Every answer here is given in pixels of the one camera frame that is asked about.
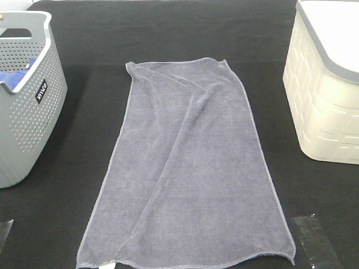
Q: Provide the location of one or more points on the cream white storage bin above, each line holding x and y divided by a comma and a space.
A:
321, 79

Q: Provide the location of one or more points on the grey perforated laundry basket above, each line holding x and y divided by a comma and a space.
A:
30, 111

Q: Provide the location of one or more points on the blue cloth in basket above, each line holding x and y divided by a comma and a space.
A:
12, 79

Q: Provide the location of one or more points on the grey microfibre towel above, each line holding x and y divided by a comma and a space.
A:
187, 184

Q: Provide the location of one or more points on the black table cloth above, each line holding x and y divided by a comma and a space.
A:
50, 209

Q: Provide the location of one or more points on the clear tape strip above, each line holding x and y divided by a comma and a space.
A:
314, 242
5, 227

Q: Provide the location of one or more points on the left clear tape strip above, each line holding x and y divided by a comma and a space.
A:
5, 227

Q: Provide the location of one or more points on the right clear tape strip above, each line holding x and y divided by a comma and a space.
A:
314, 242

